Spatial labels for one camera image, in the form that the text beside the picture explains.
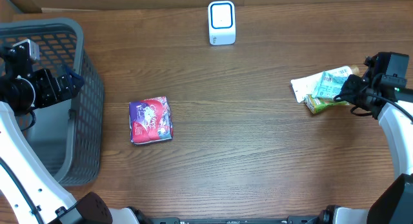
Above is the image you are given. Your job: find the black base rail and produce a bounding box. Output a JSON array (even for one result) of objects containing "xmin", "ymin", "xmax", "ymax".
[{"xmin": 148, "ymin": 215, "xmax": 379, "ymax": 224}]

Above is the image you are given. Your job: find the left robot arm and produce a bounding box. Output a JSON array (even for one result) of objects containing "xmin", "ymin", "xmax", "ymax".
[{"xmin": 1, "ymin": 65, "xmax": 151, "ymax": 224}]

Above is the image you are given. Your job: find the red purple pad pack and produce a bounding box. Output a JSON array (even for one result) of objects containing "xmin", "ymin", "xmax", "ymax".
[{"xmin": 129, "ymin": 96, "xmax": 174, "ymax": 145}]

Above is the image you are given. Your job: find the green juice carton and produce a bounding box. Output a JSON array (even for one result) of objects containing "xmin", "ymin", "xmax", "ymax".
[{"xmin": 304, "ymin": 94, "xmax": 350, "ymax": 114}]

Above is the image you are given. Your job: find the white barcode scanner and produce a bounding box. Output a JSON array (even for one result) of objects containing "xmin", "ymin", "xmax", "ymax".
[{"xmin": 207, "ymin": 0, "xmax": 236, "ymax": 46}]

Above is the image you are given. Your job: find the teal wet wipes pack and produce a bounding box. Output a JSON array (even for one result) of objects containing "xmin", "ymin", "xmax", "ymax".
[{"xmin": 311, "ymin": 72, "xmax": 348, "ymax": 100}]

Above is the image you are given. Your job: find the white conditioner tube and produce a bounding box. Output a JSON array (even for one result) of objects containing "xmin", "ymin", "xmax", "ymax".
[{"xmin": 290, "ymin": 65, "xmax": 359, "ymax": 103}]

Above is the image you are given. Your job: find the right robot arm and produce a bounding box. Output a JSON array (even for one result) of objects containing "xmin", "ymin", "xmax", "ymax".
[{"xmin": 309, "ymin": 52, "xmax": 412, "ymax": 224}]

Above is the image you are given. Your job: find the grey plastic basket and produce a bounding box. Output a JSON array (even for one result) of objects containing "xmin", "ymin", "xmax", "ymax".
[{"xmin": 1, "ymin": 18, "xmax": 105, "ymax": 186}]

